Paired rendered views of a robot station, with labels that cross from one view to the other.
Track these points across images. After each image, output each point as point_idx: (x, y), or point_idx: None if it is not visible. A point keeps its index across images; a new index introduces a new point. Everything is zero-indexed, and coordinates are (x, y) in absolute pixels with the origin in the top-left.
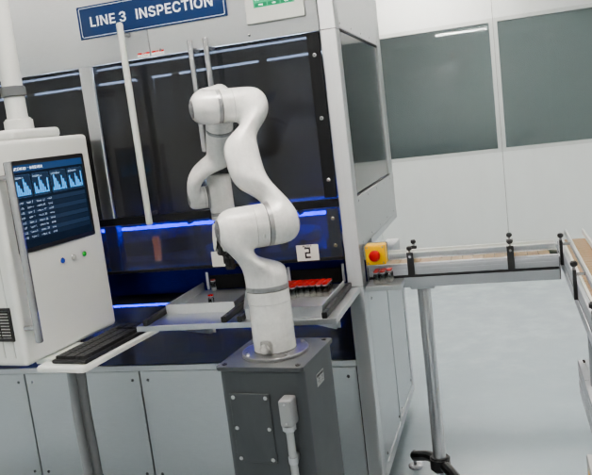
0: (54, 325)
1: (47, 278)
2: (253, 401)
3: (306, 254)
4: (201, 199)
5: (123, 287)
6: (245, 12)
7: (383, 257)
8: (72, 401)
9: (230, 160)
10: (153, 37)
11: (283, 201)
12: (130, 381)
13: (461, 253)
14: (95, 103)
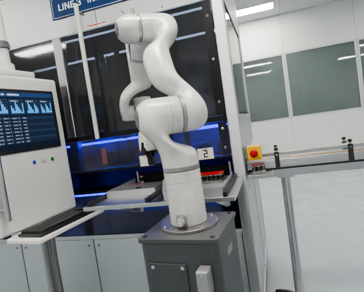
0: (25, 208)
1: (20, 174)
2: (171, 271)
3: (204, 154)
4: (129, 113)
5: (83, 183)
6: None
7: (259, 154)
8: (44, 262)
9: (148, 64)
10: (98, 14)
11: (193, 92)
12: (87, 245)
13: (312, 151)
14: (62, 61)
